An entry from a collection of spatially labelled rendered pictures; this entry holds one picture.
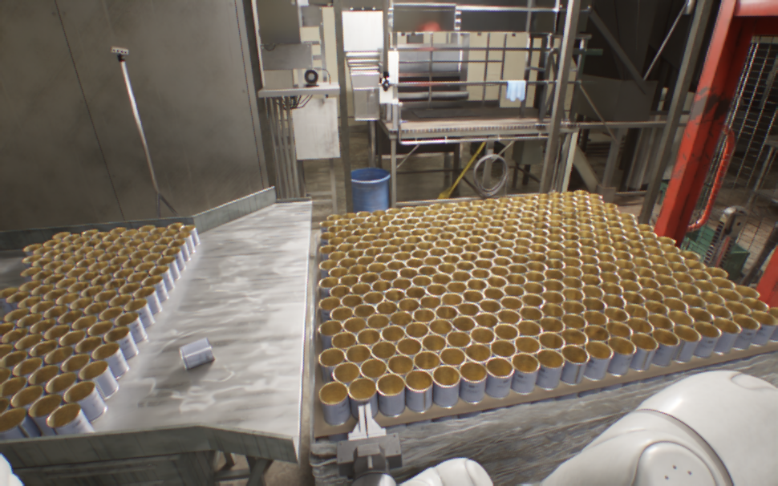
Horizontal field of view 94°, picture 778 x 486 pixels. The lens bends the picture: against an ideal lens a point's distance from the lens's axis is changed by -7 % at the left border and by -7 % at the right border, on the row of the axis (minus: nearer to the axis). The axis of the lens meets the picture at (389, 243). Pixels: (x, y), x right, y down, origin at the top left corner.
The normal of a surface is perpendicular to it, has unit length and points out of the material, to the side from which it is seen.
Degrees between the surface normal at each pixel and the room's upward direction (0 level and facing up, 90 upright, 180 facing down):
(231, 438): 90
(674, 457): 27
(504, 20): 90
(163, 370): 0
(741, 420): 17
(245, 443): 90
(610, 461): 56
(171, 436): 90
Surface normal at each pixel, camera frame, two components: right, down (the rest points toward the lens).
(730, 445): 0.01, -0.58
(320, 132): 0.15, 0.46
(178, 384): -0.01, -0.88
